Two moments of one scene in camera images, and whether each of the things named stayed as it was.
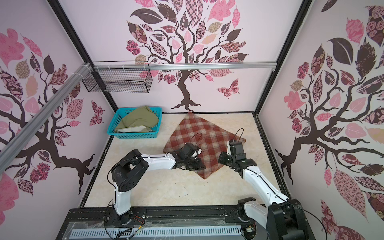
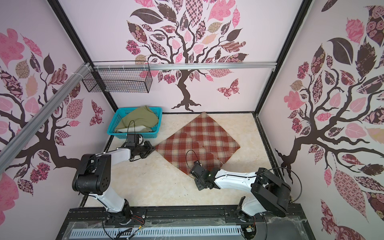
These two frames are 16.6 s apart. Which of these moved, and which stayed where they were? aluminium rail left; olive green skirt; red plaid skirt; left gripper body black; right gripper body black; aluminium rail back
Moved: right gripper body black; left gripper body black
Stayed: olive green skirt; aluminium rail left; aluminium rail back; red plaid skirt
